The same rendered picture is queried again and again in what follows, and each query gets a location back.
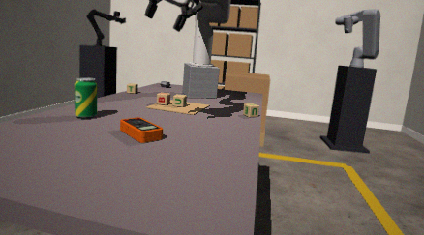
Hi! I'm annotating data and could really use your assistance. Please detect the tan square mat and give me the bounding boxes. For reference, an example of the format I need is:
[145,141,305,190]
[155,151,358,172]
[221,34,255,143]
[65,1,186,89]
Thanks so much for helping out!
[145,100,210,115]

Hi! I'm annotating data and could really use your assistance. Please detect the tan letter block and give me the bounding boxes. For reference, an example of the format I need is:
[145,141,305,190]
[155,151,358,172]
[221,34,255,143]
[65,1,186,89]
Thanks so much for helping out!
[173,95,187,107]
[157,93,170,105]
[127,83,137,94]
[243,103,259,117]

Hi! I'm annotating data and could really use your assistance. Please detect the green drink can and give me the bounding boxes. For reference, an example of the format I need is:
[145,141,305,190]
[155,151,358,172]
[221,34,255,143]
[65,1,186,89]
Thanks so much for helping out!
[75,78,97,119]

